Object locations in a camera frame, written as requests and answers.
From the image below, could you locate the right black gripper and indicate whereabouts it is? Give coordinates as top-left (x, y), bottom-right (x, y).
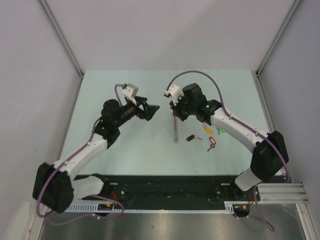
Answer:
top-left (170, 94), bottom-right (197, 122)

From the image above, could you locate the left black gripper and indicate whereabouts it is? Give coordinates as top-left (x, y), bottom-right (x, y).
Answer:
top-left (113, 96), bottom-right (159, 129)

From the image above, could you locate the silver red keyring holder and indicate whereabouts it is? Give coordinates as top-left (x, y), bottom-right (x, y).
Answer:
top-left (171, 113), bottom-right (179, 144)

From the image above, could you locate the key with black tag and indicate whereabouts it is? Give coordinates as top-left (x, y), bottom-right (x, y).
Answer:
top-left (186, 134), bottom-right (203, 142)

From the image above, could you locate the key with red tag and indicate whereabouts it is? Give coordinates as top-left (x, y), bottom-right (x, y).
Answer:
top-left (207, 136), bottom-right (217, 152)

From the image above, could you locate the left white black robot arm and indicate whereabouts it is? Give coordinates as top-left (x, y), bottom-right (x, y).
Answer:
top-left (32, 96), bottom-right (160, 217)

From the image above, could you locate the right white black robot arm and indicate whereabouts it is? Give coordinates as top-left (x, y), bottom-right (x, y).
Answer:
top-left (164, 83), bottom-right (289, 201)

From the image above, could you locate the key with yellow tag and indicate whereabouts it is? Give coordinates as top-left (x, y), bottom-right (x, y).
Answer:
top-left (202, 122), bottom-right (213, 135)

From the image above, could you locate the key with green tag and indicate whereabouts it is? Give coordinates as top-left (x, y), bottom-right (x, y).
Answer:
top-left (217, 128), bottom-right (225, 135)

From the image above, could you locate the aluminium extrusion crossbar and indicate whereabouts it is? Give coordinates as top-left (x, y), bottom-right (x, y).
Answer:
top-left (257, 183), bottom-right (309, 204)

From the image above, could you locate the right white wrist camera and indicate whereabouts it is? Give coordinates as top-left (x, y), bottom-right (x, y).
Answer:
top-left (164, 84), bottom-right (183, 106)

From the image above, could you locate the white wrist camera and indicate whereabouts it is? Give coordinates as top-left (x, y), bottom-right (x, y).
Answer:
top-left (122, 83), bottom-right (139, 105)
top-left (164, 84), bottom-right (183, 106)

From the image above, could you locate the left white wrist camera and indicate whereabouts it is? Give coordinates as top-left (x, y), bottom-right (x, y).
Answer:
top-left (122, 83), bottom-right (139, 105)

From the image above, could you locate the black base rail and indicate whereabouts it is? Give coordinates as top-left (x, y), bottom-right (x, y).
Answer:
top-left (74, 174), bottom-right (261, 211)

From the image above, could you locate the white slotted cable duct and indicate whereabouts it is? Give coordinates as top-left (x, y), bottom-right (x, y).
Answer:
top-left (64, 201), bottom-right (249, 214)

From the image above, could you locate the left aluminium frame post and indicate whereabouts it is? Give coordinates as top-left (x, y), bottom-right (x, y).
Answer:
top-left (37, 0), bottom-right (85, 77)

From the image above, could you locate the aluminium frame post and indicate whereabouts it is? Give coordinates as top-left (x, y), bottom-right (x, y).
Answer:
top-left (256, 0), bottom-right (303, 76)
top-left (37, 0), bottom-right (85, 77)

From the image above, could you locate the right aluminium frame post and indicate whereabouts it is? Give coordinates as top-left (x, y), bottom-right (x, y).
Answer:
top-left (256, 0), bottom-right (303, 76)

